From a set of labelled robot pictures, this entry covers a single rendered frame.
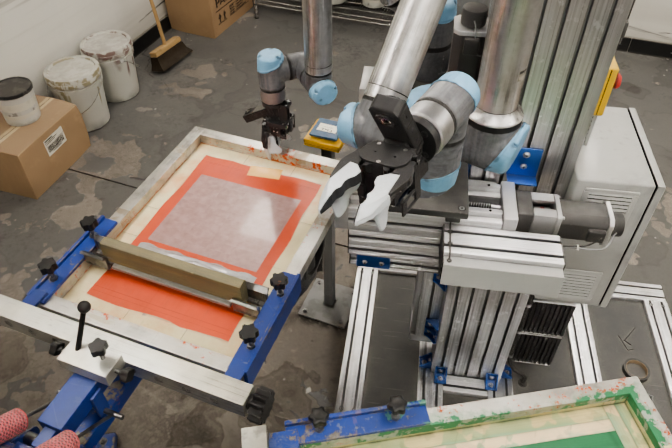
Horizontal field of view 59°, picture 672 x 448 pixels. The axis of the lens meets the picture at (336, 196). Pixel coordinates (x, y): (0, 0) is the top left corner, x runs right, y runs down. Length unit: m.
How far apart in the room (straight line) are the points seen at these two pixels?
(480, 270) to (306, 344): 1.37
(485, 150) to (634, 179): 0.50
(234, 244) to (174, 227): 0.19
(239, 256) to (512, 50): 0.91
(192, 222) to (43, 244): 1.62
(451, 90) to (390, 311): 1.64
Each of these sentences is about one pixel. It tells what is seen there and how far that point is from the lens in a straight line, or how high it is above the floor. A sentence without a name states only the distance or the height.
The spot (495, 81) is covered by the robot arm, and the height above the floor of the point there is 1.59.
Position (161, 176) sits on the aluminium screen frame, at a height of 0.99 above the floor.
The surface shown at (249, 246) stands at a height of 0.95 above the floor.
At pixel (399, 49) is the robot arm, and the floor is 1.69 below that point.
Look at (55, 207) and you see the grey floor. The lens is 3.48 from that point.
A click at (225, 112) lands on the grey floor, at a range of 3.90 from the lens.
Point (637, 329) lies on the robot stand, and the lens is 2.67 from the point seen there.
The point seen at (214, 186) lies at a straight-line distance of 1.88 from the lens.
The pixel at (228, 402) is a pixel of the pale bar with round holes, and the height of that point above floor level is 1.03.
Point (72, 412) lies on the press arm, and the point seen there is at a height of 1.04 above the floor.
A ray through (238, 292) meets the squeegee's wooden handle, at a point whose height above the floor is 1.04.
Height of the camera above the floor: 2.18
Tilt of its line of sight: 43 degrees down
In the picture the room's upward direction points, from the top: straight up
